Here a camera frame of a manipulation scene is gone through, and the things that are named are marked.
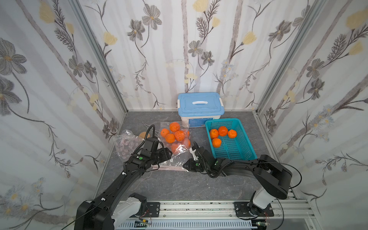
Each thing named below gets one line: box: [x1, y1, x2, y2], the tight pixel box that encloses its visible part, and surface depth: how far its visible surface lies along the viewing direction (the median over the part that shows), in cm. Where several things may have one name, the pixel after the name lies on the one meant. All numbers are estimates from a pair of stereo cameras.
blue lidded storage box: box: [177, 92, 225, 128], surface depth 103 cm
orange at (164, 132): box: [160, 127, 170, 138], surface depth 100 cm
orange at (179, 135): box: [174, 130, 186, 142], surface depth 95 cm
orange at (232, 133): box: [227, 129, 238, 139], surface depth 103 cm
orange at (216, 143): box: [212, 138, 222, 149], surface depth 96 cm
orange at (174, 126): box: [169, 121, 181, 133], surface depth 97 cm
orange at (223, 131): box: [218, 126, 229, 137], surface depth 103 cm
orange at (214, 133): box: [209, 128, 219, 139], surface depth 102 cm
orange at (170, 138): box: [165, 133, 175, 144], surface depth 95 cm
